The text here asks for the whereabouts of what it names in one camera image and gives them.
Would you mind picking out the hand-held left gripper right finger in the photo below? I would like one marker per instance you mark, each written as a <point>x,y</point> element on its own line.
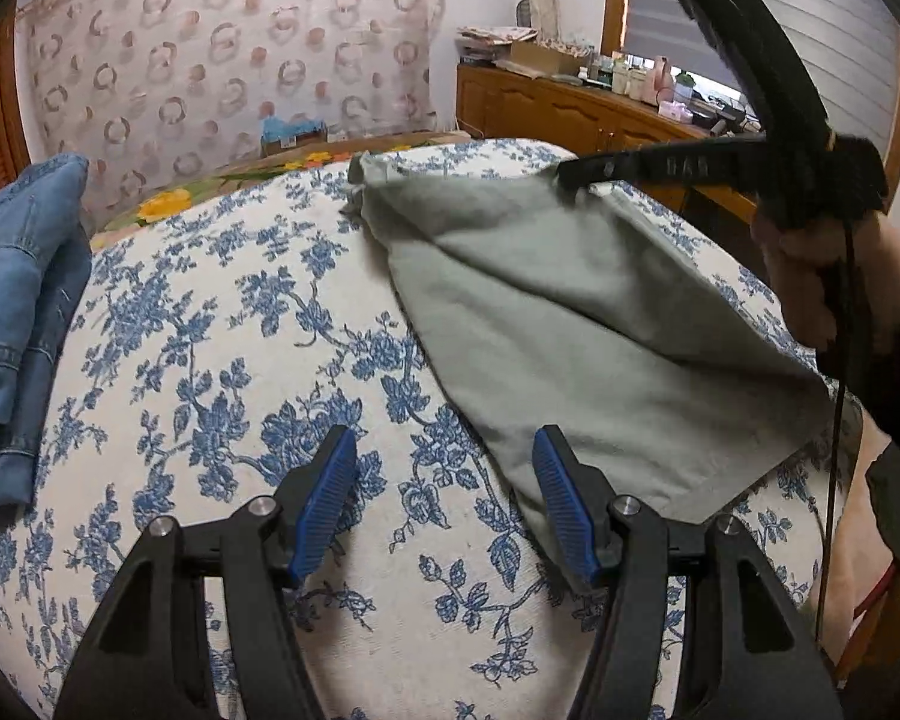
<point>562,502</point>

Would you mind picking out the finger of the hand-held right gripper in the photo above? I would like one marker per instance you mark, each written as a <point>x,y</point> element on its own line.
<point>645,165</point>
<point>750,45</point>

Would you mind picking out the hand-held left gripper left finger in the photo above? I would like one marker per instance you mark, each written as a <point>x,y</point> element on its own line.
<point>330,496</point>

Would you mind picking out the grey-green pants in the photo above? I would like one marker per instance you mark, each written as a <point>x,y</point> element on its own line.
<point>592,330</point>

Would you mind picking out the person's right hand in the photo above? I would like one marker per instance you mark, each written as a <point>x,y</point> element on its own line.
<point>817,292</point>

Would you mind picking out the pink bottle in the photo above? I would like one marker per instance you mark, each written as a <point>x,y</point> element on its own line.
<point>660,82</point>

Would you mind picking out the wooden cabinet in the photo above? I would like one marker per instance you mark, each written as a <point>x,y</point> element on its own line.
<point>555,112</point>

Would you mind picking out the grey window blind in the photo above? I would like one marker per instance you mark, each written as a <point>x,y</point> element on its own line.
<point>855,30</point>

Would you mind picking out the cardboard box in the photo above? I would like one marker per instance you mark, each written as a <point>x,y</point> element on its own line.
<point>544,58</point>

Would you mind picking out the blue floral white blanket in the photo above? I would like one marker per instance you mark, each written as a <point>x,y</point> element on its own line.
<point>217,360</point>

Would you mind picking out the stack of papers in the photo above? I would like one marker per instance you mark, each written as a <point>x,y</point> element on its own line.
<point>491,43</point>

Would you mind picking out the yellow flower bed sheet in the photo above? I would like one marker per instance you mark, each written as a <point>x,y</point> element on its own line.
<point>195,191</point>

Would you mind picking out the blue packet box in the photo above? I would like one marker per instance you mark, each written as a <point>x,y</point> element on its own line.
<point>292,136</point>

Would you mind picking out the folded blue jeans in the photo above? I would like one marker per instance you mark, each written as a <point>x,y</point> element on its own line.
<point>15,300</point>

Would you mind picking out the circle patterned curtain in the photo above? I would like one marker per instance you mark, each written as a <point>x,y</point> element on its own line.
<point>217,60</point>

